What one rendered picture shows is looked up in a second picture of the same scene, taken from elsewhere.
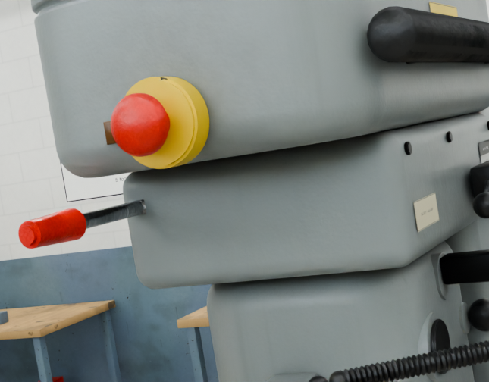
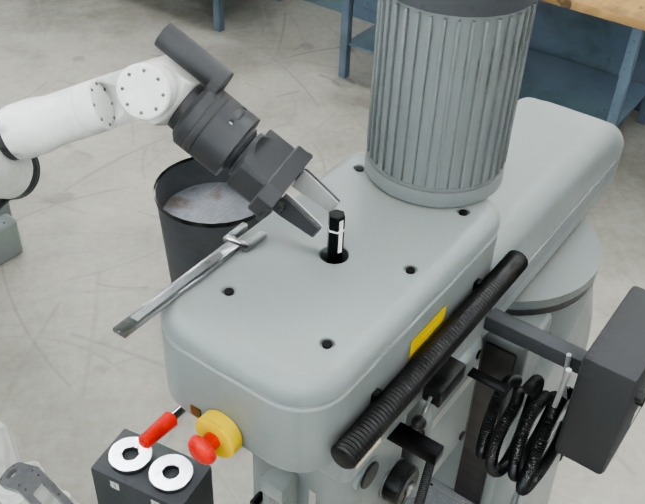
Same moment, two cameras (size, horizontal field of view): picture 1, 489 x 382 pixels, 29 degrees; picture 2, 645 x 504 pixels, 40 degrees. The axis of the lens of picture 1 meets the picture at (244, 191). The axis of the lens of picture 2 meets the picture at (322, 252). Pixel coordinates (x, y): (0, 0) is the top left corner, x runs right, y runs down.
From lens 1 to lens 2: 0.87 m
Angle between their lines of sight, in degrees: 37
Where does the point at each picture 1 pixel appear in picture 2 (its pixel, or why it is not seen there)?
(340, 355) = (310, 475)
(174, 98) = (223, 439)
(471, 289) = (416, 410)
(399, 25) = (346, 458)
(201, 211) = not seen: hidden behind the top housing
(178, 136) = (223, 451)
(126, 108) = (195, 448)
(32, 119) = not seen: outside the picture
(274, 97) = (275, 458)
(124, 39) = (206, 385)
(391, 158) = not seen: hidden behind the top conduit
